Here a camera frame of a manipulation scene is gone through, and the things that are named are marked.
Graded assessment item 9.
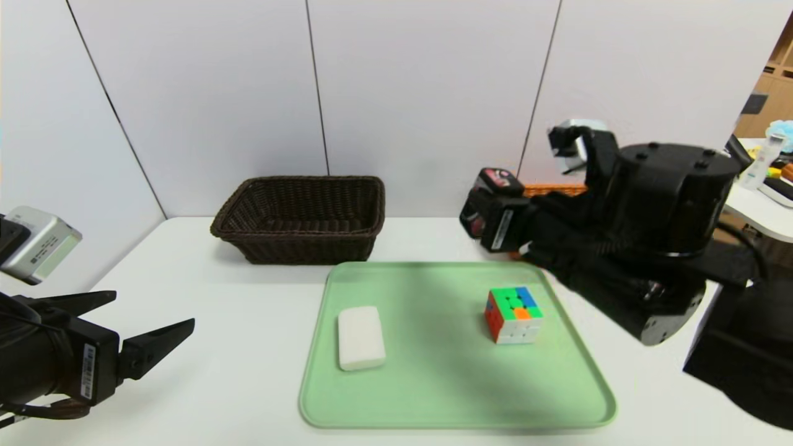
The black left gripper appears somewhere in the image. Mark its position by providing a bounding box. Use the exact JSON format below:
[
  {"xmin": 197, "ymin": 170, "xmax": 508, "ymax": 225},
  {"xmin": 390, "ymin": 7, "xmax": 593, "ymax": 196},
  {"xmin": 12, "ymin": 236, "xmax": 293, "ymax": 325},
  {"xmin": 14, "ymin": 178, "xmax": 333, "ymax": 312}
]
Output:
[{"xmin": 0, "ymin": 290, "xmax": 195, "ymax": 406}]

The white soap bar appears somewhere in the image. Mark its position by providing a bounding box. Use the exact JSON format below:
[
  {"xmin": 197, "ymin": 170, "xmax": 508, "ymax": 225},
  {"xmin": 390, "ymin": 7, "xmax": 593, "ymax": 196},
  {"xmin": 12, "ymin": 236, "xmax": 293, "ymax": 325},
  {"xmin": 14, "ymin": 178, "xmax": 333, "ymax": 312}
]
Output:
[{"xmin": 338, "ymin": 305, "xmax": 386, "ymax": 371}]

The colourful puzzle cube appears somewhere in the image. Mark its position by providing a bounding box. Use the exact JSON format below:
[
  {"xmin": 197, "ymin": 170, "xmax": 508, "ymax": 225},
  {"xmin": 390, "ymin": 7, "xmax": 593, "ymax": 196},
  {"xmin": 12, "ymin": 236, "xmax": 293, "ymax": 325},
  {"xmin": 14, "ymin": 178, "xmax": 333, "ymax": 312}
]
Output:
[{"xmin": 484, "ymin": 286, "xmax": 545, "ymax": 345}]

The black red snack box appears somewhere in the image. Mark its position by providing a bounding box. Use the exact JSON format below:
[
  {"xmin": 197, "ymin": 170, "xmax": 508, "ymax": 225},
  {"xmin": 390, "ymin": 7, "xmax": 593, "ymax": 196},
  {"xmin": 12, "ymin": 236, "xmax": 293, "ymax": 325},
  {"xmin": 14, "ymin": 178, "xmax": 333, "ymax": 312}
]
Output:
[{"xmin": 460, "ymin": 167, "xmax": 527, "ymax": 245}]

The dark brown wicker basket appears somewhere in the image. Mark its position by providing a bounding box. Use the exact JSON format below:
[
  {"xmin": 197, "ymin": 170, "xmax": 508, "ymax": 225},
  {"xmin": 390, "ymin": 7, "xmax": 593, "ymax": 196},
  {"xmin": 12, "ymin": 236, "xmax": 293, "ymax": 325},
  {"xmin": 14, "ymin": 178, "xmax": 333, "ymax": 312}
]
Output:
[{"xmin": 211, "ymin": 176, "xmax": 386, "ymax": 266}]

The orange wicker basket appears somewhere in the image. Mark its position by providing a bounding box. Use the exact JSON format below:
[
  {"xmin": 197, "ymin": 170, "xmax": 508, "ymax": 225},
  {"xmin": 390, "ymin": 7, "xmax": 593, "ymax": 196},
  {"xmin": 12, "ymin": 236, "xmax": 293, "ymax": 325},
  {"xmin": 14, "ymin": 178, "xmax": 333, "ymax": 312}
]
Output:
[{"xmin": 508, "ymin": 183, "xmax": 588, "ymax": 261}]

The green plastic tray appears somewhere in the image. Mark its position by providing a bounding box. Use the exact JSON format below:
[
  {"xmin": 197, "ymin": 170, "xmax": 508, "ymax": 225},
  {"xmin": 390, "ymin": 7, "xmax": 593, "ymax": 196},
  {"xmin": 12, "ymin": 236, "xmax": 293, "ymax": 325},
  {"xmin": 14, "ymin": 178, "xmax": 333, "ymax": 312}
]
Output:
[{"xmin": 299, "ymin": 261, "xmax": 618, "ymax": 429}]

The black bag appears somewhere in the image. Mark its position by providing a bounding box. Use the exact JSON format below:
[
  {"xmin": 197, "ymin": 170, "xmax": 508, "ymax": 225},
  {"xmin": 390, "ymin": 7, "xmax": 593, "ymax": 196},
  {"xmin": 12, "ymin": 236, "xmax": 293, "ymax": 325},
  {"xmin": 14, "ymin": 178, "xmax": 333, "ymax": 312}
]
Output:
[{"xmin": 728, "ymin": 134, "xmax": 753, "ymax": 174}]

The white side table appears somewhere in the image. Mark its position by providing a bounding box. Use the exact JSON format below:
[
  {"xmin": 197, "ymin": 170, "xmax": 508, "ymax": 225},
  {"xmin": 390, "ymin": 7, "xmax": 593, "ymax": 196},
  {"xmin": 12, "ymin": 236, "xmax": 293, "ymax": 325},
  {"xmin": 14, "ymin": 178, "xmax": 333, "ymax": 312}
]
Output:
[{"xmin": 725, "ymin": 138, "xmax": 793, "ymax": 243}]

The clear plastic bottle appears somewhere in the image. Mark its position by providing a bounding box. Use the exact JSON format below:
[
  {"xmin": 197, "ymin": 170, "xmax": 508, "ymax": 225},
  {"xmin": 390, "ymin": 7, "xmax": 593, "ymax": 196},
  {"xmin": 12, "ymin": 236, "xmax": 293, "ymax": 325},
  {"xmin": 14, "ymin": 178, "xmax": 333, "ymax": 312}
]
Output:
[{"xmin": 738, "ymin": 133, "xmax": 786, "ymax": 190}]

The grey woven bin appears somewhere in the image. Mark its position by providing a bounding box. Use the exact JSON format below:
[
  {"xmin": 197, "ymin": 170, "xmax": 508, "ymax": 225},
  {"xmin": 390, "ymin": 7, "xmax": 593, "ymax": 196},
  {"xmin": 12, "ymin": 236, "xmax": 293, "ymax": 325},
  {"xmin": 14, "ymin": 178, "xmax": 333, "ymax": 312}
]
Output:
[{"xmin": 740, "ymin": 225, "xmax": 793, "ymax": 268}]

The white flat tray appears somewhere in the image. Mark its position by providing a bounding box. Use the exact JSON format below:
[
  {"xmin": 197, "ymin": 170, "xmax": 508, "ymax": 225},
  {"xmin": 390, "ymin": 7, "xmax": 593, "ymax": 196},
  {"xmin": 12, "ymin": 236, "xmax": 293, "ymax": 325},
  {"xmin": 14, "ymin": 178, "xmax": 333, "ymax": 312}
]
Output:
[{"xmin": 757, "ymin": 177, "xmax": 793, "ymax": 208}]

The blue fluffy sponge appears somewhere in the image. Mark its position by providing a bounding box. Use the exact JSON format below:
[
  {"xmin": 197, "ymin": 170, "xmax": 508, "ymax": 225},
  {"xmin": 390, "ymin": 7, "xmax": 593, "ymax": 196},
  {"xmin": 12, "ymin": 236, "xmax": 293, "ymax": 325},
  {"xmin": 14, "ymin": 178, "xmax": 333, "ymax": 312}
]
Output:
[{"xmin": 766, "ymin": 120, "xmax": 793, "ymax": 154}]

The wooden shelf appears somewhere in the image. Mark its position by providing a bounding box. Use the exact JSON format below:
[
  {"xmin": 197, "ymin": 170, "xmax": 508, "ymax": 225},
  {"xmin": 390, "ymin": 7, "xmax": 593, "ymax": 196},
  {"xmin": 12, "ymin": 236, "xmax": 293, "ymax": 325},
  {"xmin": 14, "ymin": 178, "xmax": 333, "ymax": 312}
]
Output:
[{"xmin": 733, "ymin": 9, "xmax": 793, "ymax": 140}]

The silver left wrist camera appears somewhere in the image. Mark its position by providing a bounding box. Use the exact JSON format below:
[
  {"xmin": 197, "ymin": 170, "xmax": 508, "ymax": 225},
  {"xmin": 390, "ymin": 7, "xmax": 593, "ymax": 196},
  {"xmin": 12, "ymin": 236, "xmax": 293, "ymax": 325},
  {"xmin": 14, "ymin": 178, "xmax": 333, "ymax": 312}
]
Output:
[{"xmin": 0, "ymin": 206, "xmax": 82, "ymax": 286}]

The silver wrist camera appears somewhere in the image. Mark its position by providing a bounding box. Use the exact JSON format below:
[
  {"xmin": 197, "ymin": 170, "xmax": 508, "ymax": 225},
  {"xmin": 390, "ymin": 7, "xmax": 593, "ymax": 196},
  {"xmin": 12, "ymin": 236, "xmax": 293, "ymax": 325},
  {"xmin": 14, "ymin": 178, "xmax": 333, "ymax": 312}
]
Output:
[
  {"xmin": 0, "ymin": 206, "xmax": 82, "ymax": 286},
  {"xmin": 548, "ymin": 120, "xmax": 611, "ymax": 174}
]

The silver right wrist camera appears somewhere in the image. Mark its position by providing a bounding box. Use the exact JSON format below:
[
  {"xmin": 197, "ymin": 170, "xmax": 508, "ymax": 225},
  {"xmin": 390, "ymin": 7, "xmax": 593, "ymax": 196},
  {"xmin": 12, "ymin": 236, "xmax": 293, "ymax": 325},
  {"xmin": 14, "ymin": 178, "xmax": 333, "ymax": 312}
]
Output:
[{"xmin": 548, "ymin": 120, "xmax": 611, "ymax": 174}]

